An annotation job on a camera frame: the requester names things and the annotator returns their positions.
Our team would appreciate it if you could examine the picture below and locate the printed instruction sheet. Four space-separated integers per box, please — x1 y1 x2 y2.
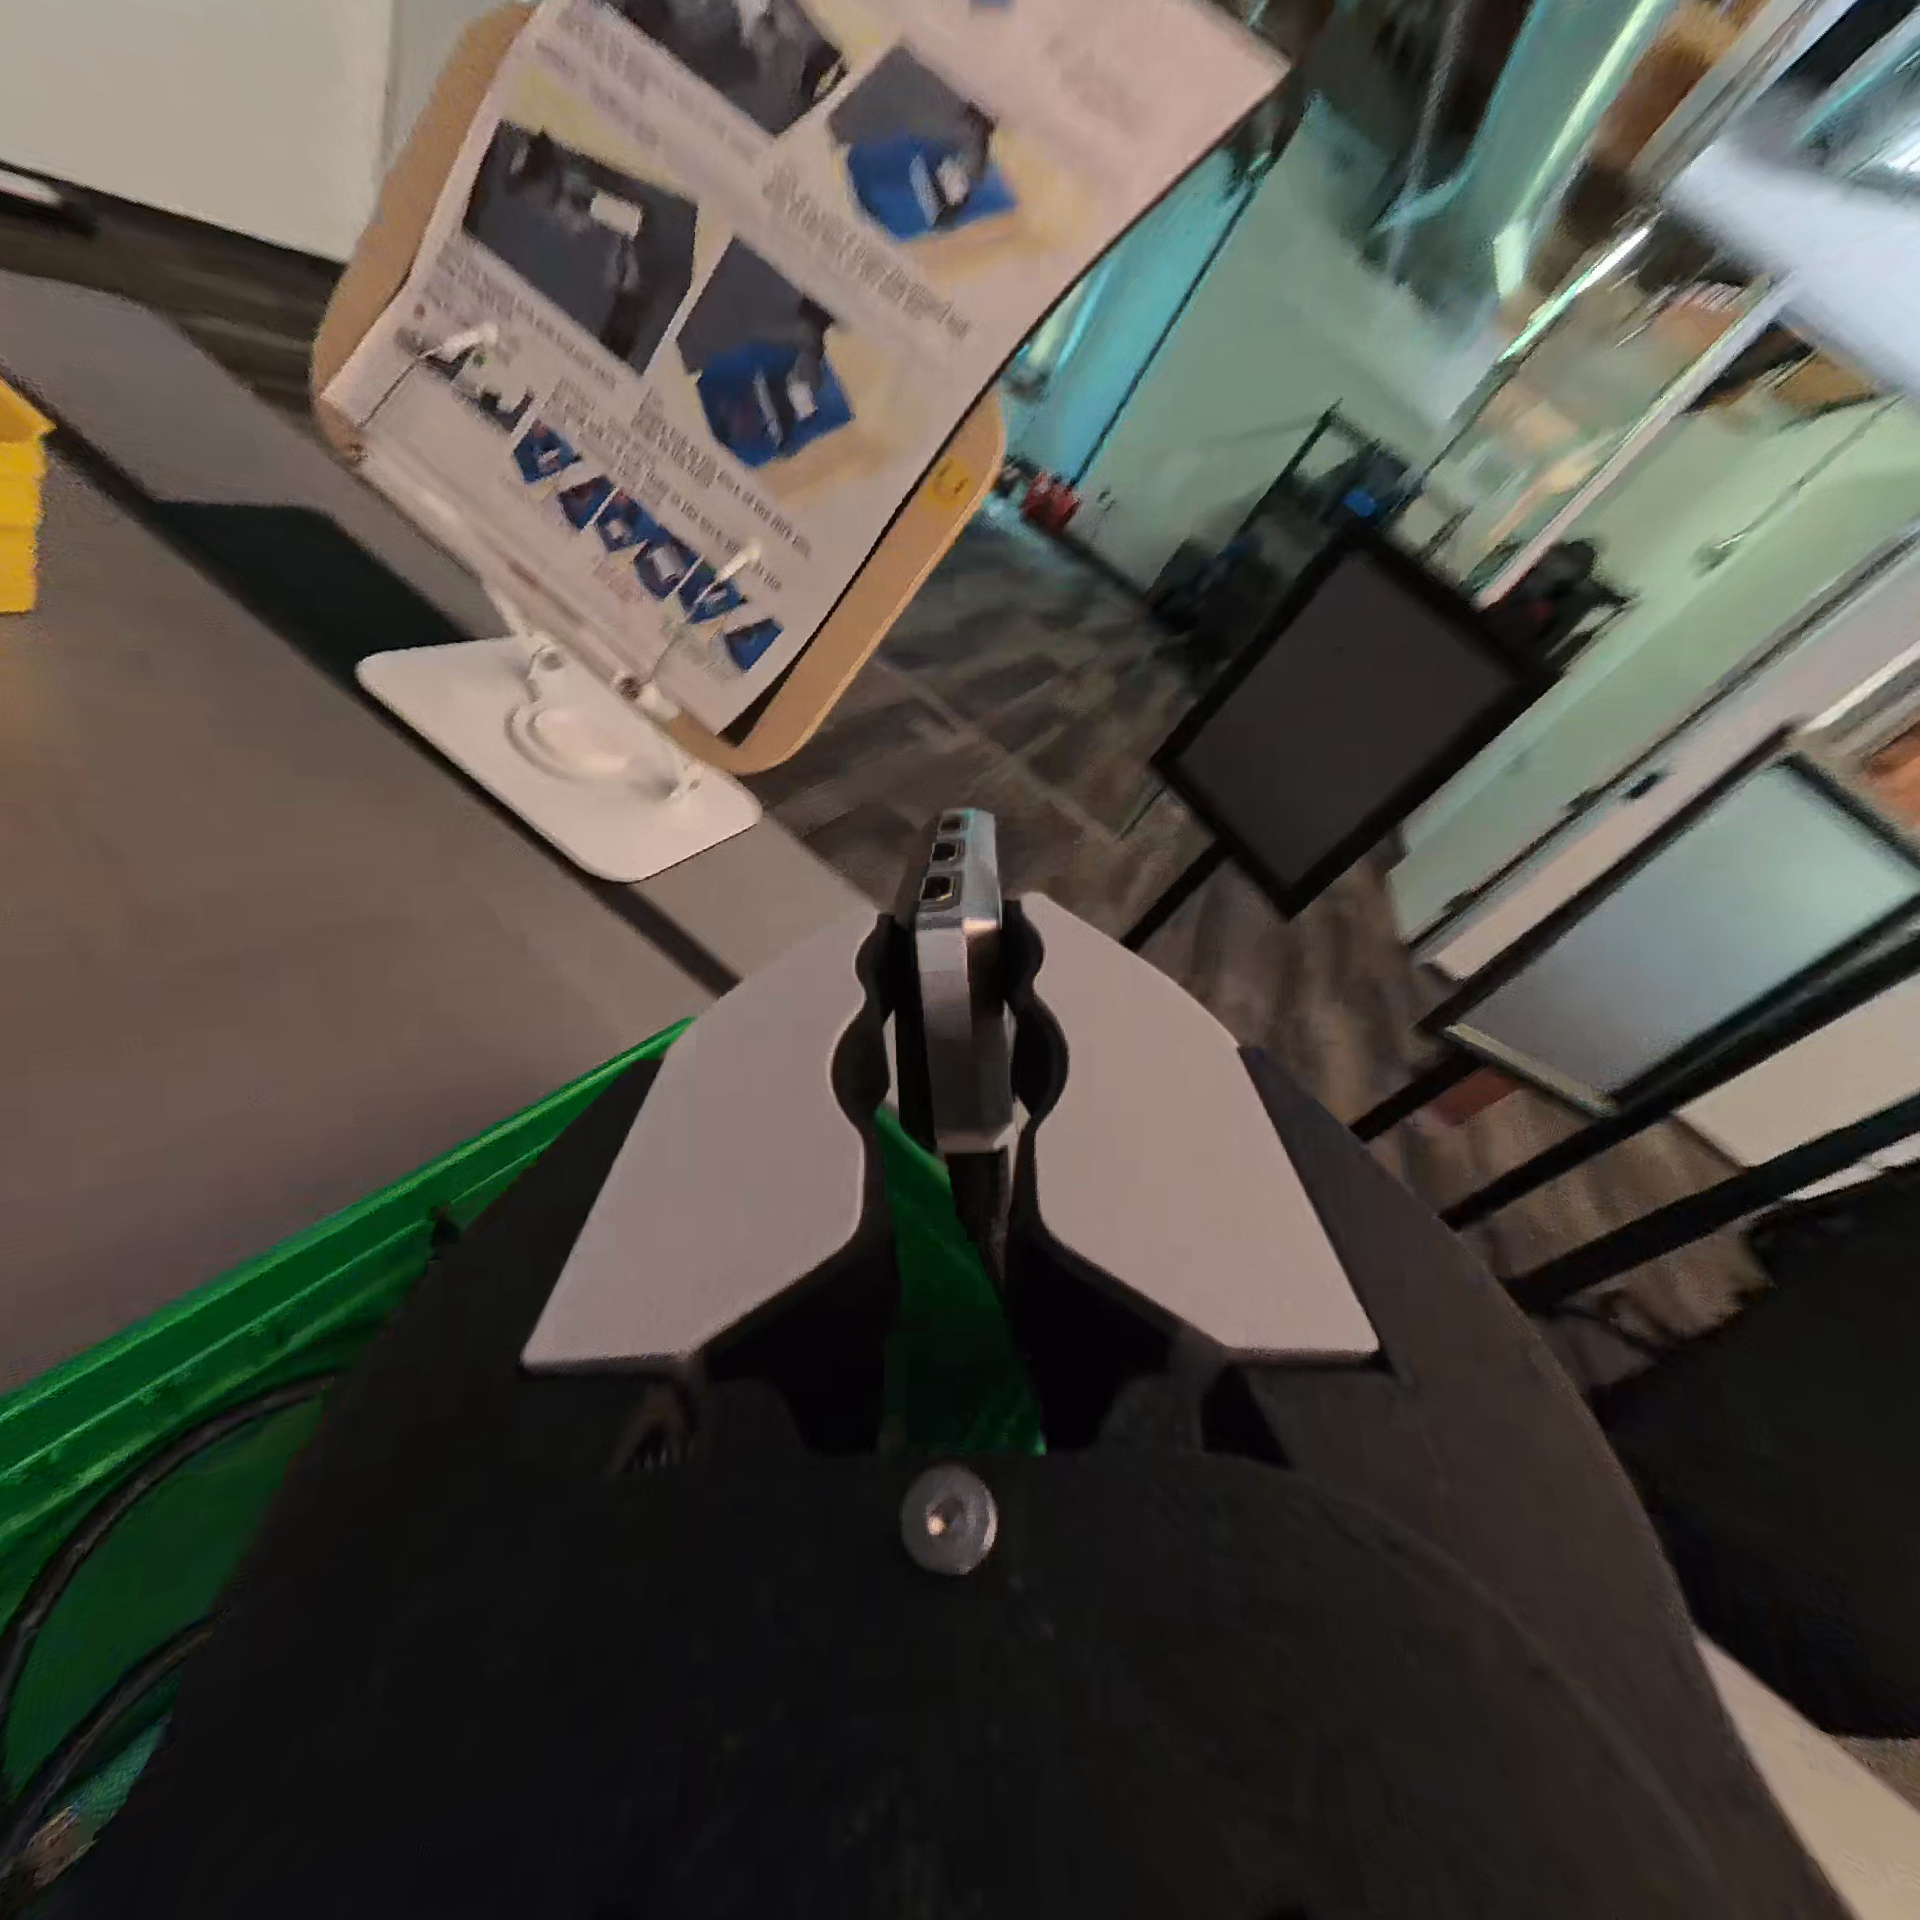
322 0 1292 736

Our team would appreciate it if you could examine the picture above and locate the white board stand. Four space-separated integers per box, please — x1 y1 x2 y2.
357 591 764 885

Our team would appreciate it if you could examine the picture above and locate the dark flat mat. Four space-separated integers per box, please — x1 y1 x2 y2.
152 496 466 647

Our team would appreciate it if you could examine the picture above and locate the instruction sheet on stand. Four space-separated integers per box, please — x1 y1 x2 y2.
312 0 1009 777

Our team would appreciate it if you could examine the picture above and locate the black monitor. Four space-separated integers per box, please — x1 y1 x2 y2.
1152 533 1562 920

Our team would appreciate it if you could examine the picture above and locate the yellow plastic bin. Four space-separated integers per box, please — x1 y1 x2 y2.
0 374 60 617

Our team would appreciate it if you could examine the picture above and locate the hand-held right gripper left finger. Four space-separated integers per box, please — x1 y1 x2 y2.
520 919 902 1379

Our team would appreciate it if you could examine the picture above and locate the framed screen on stand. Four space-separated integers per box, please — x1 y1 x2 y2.
1418 742 1920 1120

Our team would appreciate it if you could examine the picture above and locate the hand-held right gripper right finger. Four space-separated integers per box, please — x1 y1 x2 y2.
1006 895 1382 1369

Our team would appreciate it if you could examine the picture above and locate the grey HDMI switch box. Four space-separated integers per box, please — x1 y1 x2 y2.
892 807 1052 1157

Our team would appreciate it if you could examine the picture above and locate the green plastic bin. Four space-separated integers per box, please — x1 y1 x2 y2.
0 1019 1045 1823

